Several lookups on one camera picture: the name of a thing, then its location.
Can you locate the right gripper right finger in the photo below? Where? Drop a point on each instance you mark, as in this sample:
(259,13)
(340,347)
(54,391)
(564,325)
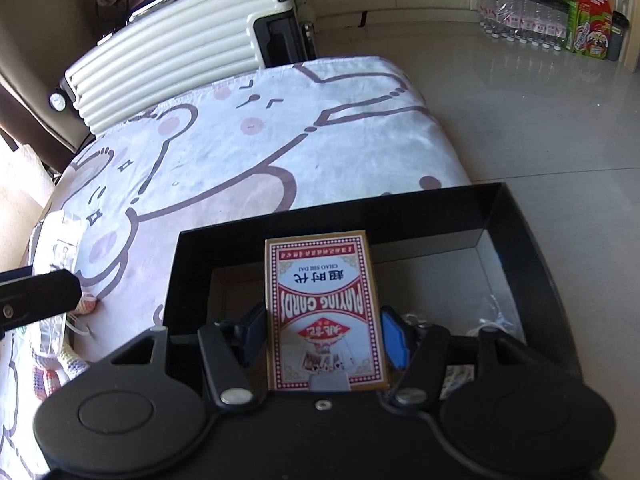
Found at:
(419,353)

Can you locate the black storage box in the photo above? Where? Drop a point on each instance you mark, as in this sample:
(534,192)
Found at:
(442,254)

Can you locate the red green snack carton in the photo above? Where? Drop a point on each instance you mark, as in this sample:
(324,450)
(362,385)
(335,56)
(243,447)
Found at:
(589,27)

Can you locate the cartoon bear bed sheet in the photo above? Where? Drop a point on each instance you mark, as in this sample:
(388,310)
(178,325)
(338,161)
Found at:
(294,136)

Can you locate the pack of water bottles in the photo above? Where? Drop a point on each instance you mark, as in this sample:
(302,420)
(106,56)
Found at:
(540,23)

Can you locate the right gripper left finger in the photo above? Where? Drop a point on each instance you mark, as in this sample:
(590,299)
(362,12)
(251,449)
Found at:
(227,349)

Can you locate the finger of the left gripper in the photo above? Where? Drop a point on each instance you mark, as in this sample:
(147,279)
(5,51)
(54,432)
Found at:
(27,298)

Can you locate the red playing cards box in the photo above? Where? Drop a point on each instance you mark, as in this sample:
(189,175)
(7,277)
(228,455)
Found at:
(324,322)

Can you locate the dark grey trash bin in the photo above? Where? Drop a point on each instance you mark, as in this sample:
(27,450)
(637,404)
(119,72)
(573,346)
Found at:
(620,25)

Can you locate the bag of beige cords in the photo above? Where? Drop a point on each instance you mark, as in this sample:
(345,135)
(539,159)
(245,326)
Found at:
(492,319)

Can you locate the crocheted pastel bunny toy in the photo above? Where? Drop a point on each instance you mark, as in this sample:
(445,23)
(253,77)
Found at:
(55,360)

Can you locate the white ribbed suitcase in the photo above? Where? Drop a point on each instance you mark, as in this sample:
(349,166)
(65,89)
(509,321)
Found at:
(167,47)

